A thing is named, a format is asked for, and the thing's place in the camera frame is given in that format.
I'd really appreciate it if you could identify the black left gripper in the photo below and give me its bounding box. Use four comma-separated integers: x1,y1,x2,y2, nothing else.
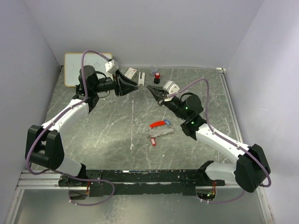
93,69,139,97

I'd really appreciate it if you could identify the blue tagged key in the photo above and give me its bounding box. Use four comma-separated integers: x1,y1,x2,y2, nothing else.
164,119,170,125

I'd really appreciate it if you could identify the grey keyring holder red handle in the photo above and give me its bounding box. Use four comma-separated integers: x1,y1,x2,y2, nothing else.
148,120,175,138

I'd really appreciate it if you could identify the red tagged key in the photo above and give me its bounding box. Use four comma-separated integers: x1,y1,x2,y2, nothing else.
150,138,156,146

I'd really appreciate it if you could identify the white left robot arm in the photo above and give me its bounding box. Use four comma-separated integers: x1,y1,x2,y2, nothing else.
25,65,138,186

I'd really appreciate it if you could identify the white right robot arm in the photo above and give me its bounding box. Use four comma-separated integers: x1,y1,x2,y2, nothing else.
147,85,271,193

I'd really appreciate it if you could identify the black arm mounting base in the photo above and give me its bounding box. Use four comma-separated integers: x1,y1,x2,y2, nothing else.
86,169,213,196

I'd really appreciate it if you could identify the red and black stamp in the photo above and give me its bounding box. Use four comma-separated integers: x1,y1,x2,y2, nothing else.
154,72,161,84

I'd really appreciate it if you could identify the white and green carton box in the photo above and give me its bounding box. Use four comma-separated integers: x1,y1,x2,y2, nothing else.
124,67,137,79

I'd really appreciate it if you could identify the white stapler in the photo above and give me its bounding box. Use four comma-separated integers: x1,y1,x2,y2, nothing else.
138,72,145,86

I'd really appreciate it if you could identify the clear plastic cup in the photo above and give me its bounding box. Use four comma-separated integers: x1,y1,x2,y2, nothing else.
149,64,158,75

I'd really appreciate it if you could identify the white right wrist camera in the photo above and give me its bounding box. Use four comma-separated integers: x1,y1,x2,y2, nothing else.
163,80,180,94

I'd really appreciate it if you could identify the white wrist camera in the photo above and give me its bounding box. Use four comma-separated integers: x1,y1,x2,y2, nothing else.
105,59,119,74
163,80,180,94

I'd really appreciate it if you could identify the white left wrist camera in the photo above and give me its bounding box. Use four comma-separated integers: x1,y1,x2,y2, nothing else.
105,59,119,74

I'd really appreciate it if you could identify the small whiteboard with yellow frame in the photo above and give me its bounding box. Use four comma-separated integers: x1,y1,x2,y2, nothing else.
64,52,112,87

